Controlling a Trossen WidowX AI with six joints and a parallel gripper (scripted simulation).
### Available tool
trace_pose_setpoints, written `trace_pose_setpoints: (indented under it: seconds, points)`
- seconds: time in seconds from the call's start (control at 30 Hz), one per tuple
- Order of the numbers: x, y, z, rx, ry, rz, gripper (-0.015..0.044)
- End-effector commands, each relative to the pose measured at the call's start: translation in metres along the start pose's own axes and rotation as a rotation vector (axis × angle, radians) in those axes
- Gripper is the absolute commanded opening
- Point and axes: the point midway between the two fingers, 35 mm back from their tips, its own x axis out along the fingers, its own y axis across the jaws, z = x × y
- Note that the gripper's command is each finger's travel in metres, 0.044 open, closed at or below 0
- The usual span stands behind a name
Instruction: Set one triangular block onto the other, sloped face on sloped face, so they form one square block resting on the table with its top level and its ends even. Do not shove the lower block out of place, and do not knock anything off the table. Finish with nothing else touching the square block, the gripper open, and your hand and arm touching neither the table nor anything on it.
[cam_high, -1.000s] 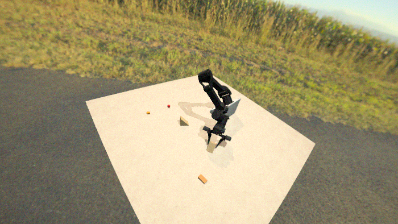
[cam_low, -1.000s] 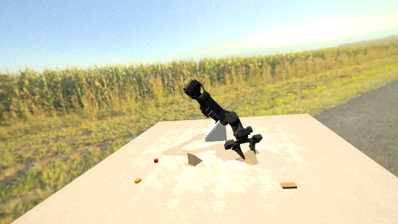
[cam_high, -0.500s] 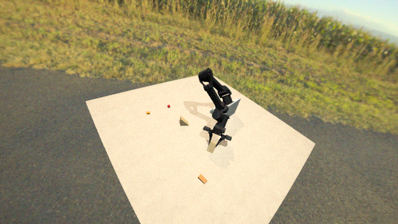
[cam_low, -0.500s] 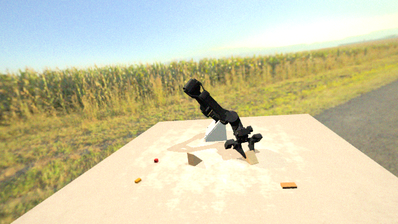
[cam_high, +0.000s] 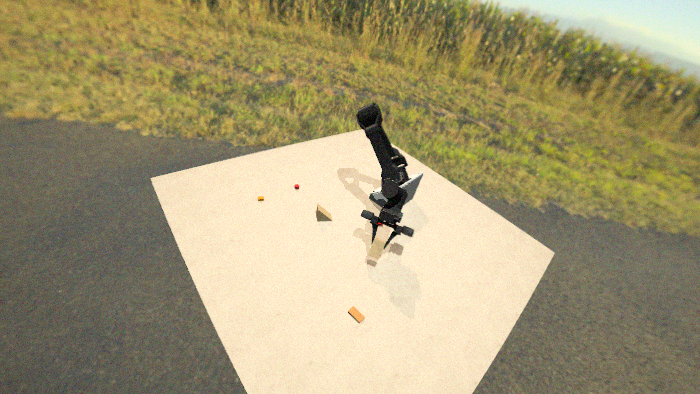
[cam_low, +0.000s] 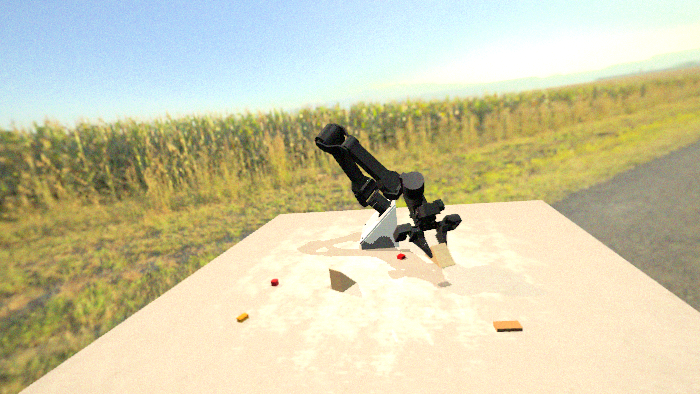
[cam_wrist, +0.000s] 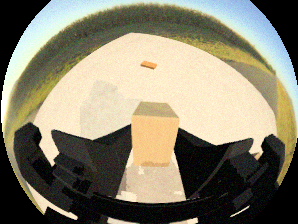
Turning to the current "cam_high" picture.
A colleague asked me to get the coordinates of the brown triangular block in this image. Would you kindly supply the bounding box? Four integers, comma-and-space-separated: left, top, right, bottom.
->
316, 203, 333, 222

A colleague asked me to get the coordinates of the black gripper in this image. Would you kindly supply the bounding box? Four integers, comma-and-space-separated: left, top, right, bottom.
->
361, 202, 415, 249

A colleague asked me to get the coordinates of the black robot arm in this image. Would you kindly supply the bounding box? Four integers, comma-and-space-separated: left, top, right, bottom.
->
356, 102, 412, 224

